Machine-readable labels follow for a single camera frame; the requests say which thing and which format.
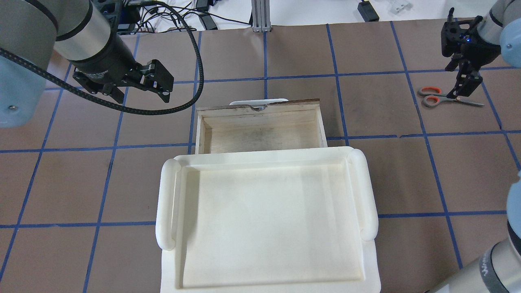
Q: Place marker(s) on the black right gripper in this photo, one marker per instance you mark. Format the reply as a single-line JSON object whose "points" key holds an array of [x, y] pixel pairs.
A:
{"points": [[482, 49]]}

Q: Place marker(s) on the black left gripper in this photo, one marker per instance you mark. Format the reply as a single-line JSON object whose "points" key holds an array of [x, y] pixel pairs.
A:
{"points": [[106, 60]]}

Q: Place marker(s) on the orange grey scissors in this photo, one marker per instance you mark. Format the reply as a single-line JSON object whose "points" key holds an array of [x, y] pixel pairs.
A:
{"points": [[433, 96]]}

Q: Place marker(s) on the wooden drawer with white handle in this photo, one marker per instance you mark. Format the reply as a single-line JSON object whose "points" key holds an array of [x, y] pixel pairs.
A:
{"points": [[260, 125]]}

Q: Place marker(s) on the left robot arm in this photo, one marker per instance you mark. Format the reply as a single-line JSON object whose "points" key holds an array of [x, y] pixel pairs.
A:
{"points": [[84, 32]]}

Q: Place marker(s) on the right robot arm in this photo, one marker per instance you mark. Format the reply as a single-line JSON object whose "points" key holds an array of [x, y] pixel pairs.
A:
{"points": [[479, 170]]}

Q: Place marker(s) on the small black power brick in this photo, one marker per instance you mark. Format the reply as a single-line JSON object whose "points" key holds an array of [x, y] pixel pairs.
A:
{"points": [[367, 11]]}

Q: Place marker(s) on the white foam tray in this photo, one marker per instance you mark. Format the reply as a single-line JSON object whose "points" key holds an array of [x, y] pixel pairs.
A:
{"points": [[283, 221]]}

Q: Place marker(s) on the aluminium frame post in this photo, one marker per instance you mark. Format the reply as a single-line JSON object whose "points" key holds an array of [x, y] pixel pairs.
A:
{"points": [[261, 21]]}

